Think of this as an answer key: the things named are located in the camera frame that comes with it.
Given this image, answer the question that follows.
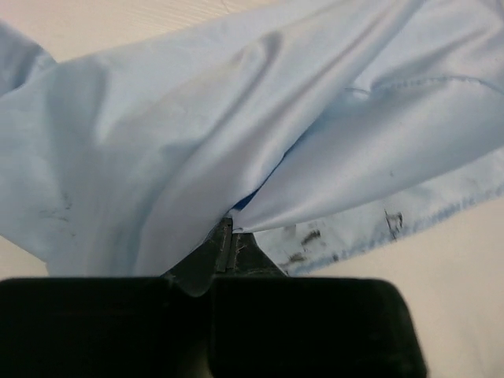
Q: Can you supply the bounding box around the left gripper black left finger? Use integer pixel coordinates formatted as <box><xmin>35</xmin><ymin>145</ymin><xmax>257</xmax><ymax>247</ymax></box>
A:
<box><xmin>1</xmin><ymin>219</ymin><xmax>232</xmax><ymax>377</ymax></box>

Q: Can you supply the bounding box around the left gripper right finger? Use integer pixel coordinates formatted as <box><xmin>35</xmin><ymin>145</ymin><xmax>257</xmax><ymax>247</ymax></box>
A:
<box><xmin>210</xmin><ymin>232</ymin><xmax>428</xmax><ymax>377</ymax></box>

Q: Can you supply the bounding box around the light blue pillowcase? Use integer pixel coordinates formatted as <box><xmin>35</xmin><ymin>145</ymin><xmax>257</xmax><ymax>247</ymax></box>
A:
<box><xmin>1</xmin><ymin>1</ymin><xmax>503</xmax><ymax>276</ymax></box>

